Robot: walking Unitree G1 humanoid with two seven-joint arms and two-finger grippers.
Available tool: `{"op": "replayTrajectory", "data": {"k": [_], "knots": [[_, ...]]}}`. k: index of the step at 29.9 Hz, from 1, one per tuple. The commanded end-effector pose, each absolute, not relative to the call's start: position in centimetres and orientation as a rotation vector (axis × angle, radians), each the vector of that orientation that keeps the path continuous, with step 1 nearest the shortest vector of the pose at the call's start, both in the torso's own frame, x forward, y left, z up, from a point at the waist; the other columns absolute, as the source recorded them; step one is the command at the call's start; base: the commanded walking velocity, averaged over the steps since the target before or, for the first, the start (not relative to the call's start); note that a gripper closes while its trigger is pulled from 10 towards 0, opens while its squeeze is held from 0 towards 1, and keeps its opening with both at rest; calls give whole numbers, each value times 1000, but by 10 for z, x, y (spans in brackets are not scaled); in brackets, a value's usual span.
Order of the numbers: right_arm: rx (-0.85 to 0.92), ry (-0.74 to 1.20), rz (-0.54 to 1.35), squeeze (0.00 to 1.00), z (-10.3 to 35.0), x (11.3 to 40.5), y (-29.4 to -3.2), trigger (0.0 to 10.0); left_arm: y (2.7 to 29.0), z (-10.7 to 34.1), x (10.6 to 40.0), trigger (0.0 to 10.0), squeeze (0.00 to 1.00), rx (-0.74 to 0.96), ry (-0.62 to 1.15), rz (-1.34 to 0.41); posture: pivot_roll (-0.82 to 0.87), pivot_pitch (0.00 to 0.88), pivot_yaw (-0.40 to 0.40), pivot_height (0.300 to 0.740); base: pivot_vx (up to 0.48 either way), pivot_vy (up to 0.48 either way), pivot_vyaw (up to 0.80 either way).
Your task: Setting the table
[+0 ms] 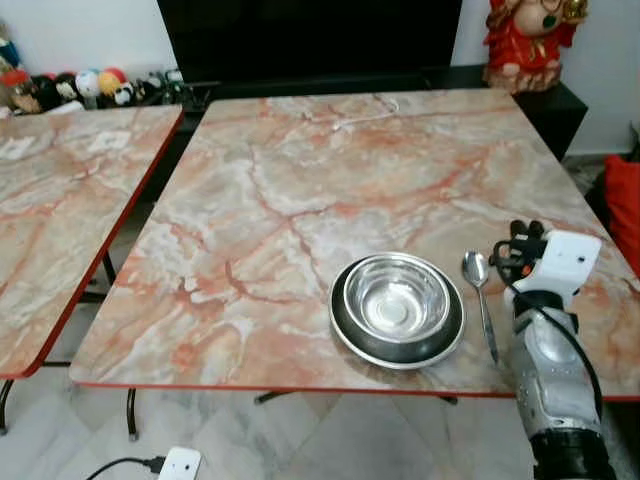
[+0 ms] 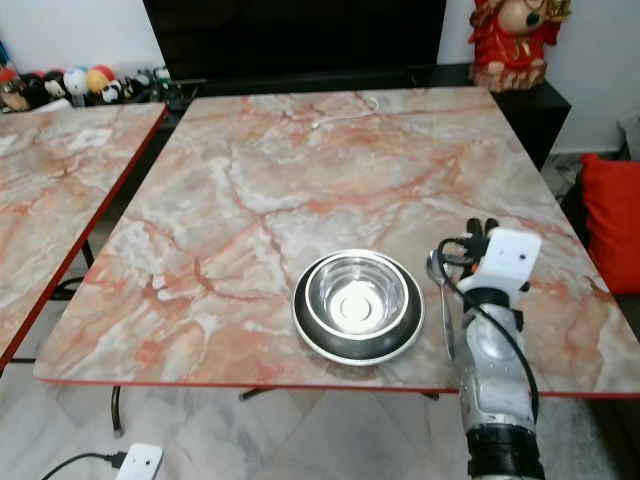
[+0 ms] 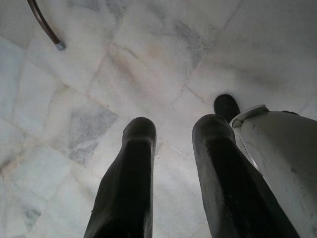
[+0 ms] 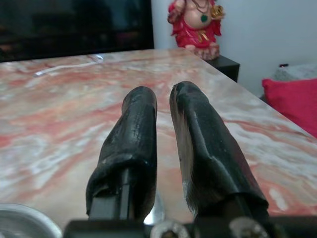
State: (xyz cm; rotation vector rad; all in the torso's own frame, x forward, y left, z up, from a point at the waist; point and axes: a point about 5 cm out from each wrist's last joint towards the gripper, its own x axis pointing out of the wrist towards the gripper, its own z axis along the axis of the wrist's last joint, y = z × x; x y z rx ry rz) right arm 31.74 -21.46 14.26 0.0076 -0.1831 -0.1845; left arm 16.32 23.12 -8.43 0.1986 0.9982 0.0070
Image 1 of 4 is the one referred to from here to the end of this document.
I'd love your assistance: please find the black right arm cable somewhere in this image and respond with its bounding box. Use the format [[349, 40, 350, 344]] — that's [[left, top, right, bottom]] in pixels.
[[497, 245, 605, 426]]

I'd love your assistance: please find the white blue plush ball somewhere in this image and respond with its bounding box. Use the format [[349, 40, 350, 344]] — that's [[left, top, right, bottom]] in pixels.
[[75, 69, 103, 101]]

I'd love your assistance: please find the black plush toy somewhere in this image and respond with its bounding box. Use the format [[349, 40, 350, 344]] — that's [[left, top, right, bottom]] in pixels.
[[32, 74, 63, 111]]

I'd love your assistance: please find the stainless steel bowl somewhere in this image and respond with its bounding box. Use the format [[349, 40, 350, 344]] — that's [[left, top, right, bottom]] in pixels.
[[343, 253, 453, 339]]

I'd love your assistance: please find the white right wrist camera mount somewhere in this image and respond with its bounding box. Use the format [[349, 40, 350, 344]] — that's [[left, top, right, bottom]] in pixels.
[[517, 229, 604, 303]]

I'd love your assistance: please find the stainless steel spoon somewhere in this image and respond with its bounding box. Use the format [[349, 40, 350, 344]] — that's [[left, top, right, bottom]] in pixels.
[[461, 251, 500, 365]]

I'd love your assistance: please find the white power adapter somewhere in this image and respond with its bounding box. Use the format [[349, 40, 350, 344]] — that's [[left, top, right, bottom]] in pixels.
[[157, 446, 204, 480]]

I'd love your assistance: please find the stainless steel plate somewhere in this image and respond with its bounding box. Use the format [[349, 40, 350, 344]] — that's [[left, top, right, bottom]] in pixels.
[[329, 255, 467, 371]]

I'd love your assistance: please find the red cushion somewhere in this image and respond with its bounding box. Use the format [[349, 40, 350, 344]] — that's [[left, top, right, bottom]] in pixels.
[[603, 154, 640, 278]]

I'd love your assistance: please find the large marble pattern table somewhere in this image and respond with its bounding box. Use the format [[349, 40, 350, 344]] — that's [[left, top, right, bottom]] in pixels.
[[69, 87, 640, 442]]

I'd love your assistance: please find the black power cable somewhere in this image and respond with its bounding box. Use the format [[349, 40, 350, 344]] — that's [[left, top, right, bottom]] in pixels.
[[84, 456, 167, 480]]

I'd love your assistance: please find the thin white cable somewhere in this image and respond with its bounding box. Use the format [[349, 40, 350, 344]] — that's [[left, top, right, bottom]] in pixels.
[[329, 96, 403, 132]]

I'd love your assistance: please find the marble pattern side table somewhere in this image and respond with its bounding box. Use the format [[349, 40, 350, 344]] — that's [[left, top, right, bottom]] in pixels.
[[0, 104, 187, 437]]

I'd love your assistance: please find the orange red plush ball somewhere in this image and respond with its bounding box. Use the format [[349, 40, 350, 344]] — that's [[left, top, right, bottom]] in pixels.
[[99, 67, 129, 97]]

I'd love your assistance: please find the black television screen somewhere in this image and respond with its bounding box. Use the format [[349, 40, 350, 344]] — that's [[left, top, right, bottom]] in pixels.
[[157, 0, 465, 84]]

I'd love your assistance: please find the black white panda plush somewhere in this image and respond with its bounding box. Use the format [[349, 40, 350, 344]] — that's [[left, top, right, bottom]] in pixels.
[[111, 84, 139, 107]]

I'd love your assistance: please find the red fortune god figurine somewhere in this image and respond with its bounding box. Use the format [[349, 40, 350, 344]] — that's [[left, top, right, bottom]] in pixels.
[[483, 0, 590, 95]]

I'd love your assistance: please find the red hat plush toy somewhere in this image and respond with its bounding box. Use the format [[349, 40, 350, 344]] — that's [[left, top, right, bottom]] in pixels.
[[0, 68, 35, 115]]

